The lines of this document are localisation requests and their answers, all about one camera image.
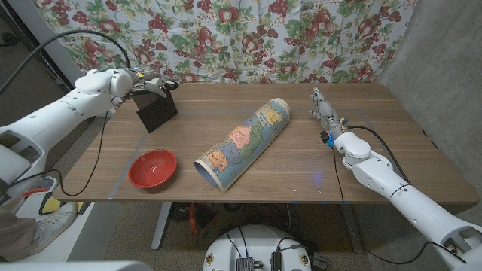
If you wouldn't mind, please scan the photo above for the black door handle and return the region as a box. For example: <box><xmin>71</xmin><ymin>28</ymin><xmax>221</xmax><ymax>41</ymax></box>
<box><xmin>0</xmin><ymin>32</ymin><xmax>19</xmax><ymax>49</ymax></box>

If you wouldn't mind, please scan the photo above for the white robot torso edge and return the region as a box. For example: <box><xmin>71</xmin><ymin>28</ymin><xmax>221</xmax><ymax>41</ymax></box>
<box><xmin>0</xmin><ymin>260</ymin><xmax>154</xmax><ymax>271</ymax></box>

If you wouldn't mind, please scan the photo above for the red bowl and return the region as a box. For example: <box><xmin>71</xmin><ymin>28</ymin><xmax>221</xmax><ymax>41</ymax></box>
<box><xmin>127</xmin><ymin>148</ymin><xmax>178</xmax><ymax>189</ymax></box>

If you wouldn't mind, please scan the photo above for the rolled colourful map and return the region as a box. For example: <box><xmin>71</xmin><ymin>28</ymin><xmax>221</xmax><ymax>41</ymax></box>
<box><xmin>194</xmin><ymin>97</ymin><xmax>291</xmax><ymax>193</ymax></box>

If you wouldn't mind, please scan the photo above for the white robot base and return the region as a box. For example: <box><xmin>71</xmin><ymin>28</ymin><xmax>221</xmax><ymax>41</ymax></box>
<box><xmin>203</xmin><ymin>224</ymin><xmax>313</xmax><ymax>271</ymax></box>

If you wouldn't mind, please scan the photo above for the white table leg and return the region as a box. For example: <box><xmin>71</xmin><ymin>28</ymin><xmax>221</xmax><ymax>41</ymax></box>
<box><xmin>151</xmin><ymin>202</ymin><xmax>173</xmax><ymax>251</ymax></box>

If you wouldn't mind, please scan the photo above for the white sneaker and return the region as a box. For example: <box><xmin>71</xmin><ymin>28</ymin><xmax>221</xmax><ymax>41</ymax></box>
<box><xmin>32</xmin><ymin>201</ymin><xmax>79</xmax><ymax>254</ymax></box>

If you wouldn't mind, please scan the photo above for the floral fruit print backdrop cloth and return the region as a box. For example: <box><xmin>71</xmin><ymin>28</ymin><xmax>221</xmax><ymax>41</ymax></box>
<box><xmin>32</xmin><ymin>0</ymin><xmax>419</xmax><ymax>112</ymax></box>

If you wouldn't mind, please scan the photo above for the dark table leg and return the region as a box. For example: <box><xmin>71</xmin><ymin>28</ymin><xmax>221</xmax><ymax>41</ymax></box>
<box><xmin>338</xmin><ymin>202</ymin><xmax>365</xmax><ymax>255</ymax></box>

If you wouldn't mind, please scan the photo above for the black cable on floor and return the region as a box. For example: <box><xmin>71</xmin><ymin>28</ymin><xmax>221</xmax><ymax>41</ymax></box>
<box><xmin>367</xmin><ymin>240</ymin><xmax>468</xmax><ymax>265</ymax></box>

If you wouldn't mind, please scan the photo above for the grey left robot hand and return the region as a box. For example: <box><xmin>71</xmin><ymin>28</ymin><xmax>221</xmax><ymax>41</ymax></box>
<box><xmin>126</xmin><ymin>67</ymin><xmax>169</xmax><ymax>99</ymax></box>

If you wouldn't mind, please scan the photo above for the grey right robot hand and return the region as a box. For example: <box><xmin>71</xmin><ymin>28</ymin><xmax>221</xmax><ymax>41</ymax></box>
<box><xmin>308</xmin><ymin>86</ymin><xmax>349</xmax><ymax>139</ymax></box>

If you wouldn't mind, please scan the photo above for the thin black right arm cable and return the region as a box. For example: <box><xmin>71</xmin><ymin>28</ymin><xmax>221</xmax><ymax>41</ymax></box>
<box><xmin>331</xmin><ymin>146</ymin><xmax>344</xmax><ymax>204</ymax></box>

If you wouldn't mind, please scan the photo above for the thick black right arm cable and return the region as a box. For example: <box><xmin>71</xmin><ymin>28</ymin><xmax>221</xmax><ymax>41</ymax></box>
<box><xmin>346</xmin><ymin>125</ymin><xmax>411</xmax><ymax>185</ymax></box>

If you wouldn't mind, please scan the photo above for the brown trouser leg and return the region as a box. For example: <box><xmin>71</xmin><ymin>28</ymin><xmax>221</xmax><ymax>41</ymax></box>
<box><xmin>0</xmin><ymin>206</ymin><xmax>38</xmax><ymax>263</ymax></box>

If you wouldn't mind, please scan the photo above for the dark brown door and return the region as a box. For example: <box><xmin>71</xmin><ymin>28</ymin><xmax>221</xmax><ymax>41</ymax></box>
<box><xmin>0</xmin><ymin>7</ymin><xmax>95</xmax><ymax>131</ymax></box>

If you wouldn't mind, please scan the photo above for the black fan under table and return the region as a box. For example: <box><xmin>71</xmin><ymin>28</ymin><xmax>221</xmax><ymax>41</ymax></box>
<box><xmin>168</xmin><ymin>202</ymin><xmax>191</xmax><ymax>224</ymax></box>

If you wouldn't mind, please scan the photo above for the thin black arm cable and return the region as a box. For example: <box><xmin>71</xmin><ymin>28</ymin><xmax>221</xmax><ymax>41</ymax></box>
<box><xmin>331</xmin><ymin>146</ymin><xmax>344</xmax><ymax>204</ymax></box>
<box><xmin>9</xmin><ymin>111</ymin><xmax>110</xmax><ymax>197</ymax></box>

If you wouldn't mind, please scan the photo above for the white bin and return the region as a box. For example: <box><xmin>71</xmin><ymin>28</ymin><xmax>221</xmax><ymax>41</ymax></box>
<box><xmin>14</xmin><ymin>175</ymin><xmax>59</xmax><ymax>206</ymax></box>

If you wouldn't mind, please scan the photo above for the yellow and black item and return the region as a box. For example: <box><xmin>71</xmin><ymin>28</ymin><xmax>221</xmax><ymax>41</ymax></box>
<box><xmin>38</xmin><ymin>190</ymin><xmax>86</xmax><ymax>216</ymax></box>

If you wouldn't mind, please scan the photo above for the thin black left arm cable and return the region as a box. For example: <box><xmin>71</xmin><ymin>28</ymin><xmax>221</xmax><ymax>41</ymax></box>
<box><xmin>9</xmin><ymin>111</ymin><xmax>110</xmax><ymax>197</ymax></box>

